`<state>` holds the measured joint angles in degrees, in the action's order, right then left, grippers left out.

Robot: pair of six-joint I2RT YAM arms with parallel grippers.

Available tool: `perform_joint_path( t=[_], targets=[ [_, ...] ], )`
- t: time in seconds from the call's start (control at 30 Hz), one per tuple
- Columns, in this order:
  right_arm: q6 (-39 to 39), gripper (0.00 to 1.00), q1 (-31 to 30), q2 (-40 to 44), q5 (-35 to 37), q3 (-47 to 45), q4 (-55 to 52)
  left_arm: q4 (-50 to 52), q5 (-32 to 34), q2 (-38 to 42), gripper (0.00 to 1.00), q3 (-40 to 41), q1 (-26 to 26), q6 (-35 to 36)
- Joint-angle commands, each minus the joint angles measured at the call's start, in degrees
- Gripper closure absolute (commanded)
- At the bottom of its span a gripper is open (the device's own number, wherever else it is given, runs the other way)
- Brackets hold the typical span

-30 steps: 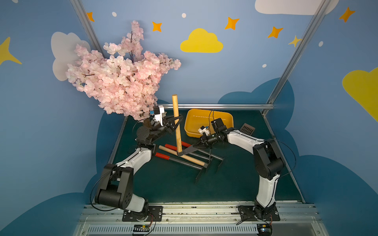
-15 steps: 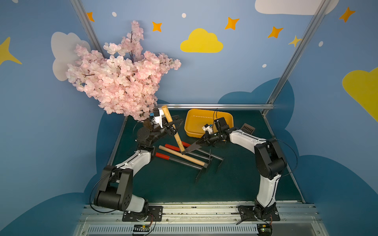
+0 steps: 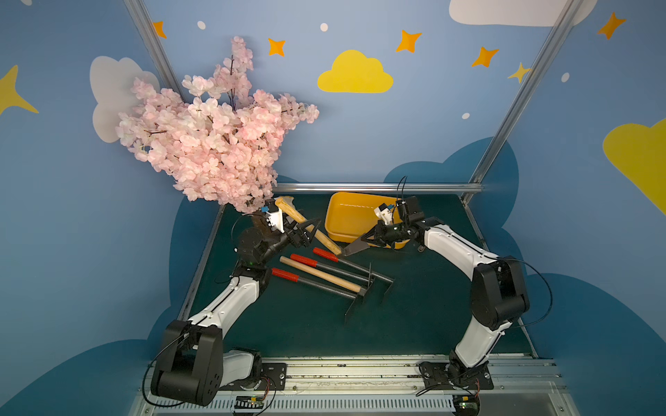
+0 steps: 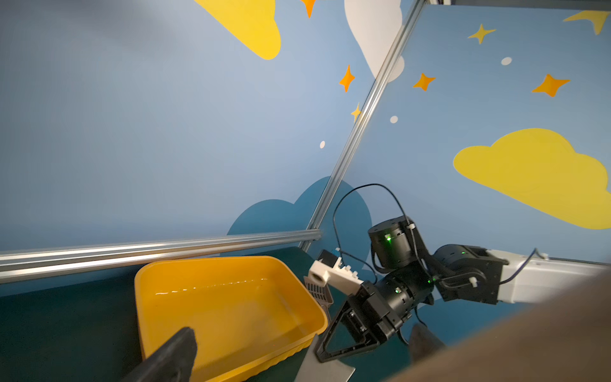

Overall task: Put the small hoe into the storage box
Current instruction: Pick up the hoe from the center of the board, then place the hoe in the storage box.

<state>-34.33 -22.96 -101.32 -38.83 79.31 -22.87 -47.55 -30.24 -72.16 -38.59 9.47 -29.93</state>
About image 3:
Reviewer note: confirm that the horizontal aluminium frame bar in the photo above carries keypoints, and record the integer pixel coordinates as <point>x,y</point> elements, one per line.
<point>381,188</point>

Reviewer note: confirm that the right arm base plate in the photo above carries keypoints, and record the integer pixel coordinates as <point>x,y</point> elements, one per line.
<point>452,375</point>

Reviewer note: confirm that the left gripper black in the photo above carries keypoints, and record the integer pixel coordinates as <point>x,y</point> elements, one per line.
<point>293,233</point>

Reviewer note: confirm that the red grip rake back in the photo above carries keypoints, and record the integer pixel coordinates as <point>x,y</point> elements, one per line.
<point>330,259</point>

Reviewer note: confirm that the red grip rake front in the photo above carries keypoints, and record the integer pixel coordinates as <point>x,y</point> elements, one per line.
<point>292,277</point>

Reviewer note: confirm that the small circuit board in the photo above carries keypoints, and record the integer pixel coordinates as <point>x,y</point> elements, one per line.
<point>248,405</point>
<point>466,405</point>

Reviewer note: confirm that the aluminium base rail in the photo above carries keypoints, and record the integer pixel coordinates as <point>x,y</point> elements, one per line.
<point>387,385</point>

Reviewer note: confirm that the left aluminium frame post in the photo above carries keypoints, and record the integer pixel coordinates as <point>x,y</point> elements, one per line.
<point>144,23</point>

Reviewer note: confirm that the pink cherry blossom tree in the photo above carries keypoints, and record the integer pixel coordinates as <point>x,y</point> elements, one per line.
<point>223,144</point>

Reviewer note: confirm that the aluminium frame post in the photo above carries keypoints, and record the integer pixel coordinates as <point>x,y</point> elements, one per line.
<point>549,50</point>
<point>144,23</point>

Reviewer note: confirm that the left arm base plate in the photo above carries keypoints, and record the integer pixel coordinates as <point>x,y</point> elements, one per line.
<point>270,375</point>

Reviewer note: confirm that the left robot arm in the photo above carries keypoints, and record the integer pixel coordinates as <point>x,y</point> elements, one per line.
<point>192,364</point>

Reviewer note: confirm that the yellow plastic storage box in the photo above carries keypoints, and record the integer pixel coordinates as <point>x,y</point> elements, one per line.
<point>350,215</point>

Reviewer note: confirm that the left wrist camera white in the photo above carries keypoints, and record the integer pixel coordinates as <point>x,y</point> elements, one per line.
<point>273,216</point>

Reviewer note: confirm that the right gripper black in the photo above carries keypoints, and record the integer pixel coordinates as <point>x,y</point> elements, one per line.
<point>388,234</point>

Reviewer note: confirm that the right small circuit board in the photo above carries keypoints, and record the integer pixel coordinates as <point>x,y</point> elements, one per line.
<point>466,405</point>

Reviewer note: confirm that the red grip rake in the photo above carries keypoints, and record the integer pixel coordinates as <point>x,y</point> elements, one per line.
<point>330,259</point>
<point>327,268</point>
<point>292,277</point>

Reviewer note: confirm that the left small circuit board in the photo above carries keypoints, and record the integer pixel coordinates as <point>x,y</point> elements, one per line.
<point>248,405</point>

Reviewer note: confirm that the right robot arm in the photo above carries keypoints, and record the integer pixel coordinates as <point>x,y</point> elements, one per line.
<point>498,292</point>

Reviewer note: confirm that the right aluminium frame post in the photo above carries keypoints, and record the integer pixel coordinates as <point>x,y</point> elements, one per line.
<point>549,50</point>

